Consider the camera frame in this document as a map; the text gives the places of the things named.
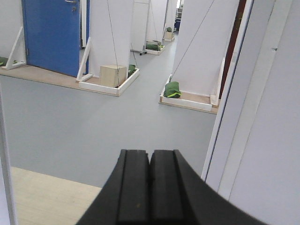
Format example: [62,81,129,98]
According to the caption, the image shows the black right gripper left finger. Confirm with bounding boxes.
[77,150,149,225]

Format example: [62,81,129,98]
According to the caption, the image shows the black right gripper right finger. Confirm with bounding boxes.
[150,150,264,225]

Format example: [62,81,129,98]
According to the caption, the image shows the white sliding glass door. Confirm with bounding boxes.
[0,96,18,225]

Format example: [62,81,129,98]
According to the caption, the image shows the blue door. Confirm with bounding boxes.
[22,0,90,77]

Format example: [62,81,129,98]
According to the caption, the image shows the light wooden base platform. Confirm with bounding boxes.
[11,167,101,225]

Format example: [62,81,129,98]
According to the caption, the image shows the white framed right base tray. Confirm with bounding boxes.
[159,85,221,114]

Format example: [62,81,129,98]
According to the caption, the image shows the white framed base tray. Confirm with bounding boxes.
[159,85,221,114]
[78,68,140,97]

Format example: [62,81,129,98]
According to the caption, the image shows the green sandbag right tray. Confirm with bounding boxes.
[163,82,181,98]

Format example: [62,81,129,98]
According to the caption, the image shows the distant wooden cube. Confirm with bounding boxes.
[99,64,127,88]

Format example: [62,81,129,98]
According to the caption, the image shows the white diagonal brace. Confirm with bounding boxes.
[76,37,93,83]

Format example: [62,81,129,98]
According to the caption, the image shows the green sandbag behind cube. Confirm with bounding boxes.
[128,64,136,78]

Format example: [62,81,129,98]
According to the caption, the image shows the far base tray with sandbag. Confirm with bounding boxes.
[145,41,165,55]

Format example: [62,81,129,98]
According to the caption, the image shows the farthest wooden box tray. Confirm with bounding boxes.
[163,27,175,42]

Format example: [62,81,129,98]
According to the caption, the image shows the white partition wall panel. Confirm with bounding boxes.
[202,0,300,225]

